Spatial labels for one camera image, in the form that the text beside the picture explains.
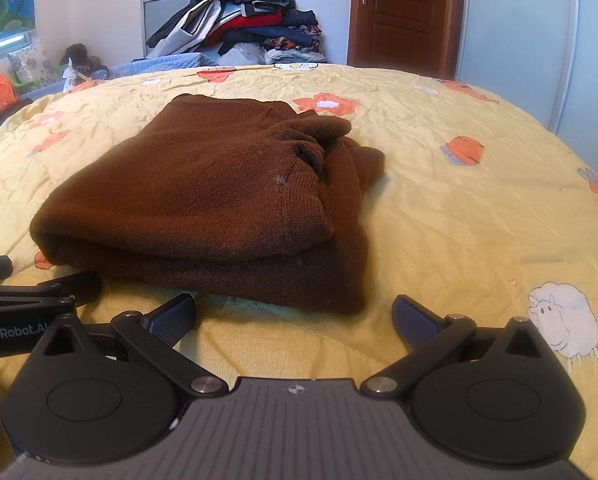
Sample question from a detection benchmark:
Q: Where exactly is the blue quilted blanket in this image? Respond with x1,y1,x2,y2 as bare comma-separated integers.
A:
96,52,220,81

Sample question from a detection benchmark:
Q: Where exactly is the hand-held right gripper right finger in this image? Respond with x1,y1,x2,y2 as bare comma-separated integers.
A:
360,295,555,401

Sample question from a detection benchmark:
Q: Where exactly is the brown wooden door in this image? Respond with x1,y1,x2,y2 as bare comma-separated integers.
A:
346,0,467,81

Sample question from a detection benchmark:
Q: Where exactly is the dark plush toy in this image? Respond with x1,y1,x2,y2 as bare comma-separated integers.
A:
61,43,110,83

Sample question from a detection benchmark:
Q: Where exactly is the grey framed panel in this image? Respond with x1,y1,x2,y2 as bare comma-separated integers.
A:
140,0,198,58

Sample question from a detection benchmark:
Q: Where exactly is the brown knitted sweater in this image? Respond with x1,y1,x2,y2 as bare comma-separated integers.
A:
29,94,386,316

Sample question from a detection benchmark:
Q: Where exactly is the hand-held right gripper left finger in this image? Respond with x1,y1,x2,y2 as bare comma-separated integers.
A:
36,293,230,401

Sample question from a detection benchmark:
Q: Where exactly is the pile of clothes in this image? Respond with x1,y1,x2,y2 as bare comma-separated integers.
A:
146,0,327,66

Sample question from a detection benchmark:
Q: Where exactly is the white sliding wardrobe door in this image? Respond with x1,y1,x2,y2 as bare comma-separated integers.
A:
454,0,598,161

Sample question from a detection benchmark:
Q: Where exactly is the white crumpled wrapper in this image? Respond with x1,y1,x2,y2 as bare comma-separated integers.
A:
61,57,88,92

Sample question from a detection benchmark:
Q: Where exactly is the yellow printed quilt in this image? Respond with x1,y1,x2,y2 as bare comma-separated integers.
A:
0,62,598,480

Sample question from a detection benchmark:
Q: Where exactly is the floral pillow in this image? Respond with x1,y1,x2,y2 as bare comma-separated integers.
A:
6,42,62,93

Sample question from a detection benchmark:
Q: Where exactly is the green plastic object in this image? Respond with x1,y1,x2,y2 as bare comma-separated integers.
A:
10,62,34,92

